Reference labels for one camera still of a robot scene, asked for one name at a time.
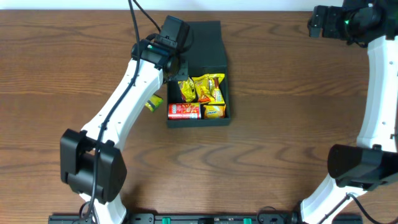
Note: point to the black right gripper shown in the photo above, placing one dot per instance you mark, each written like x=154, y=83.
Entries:
x=333, y=13

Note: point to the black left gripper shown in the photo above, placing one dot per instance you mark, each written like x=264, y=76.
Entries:
x=184, y=73

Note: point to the yellow orange snack packet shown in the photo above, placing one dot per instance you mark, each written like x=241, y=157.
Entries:
x=202, y=87

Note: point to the dark green box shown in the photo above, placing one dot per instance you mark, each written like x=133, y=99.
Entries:
x=206, y=54

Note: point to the green snack packet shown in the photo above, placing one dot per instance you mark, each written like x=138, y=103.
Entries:
x=154, y=102

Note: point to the red Pringles can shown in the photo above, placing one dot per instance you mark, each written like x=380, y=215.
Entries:
x=178, y=111

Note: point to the orange Julie's cracker packet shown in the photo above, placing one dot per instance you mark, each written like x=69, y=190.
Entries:
x=214, y=111

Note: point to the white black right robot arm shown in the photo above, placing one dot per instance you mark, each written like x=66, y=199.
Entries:
x=372, y=162

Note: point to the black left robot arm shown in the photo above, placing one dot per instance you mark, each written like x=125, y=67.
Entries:
x=91, y=160

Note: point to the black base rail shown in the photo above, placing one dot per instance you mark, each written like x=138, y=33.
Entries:
x=267, y=218

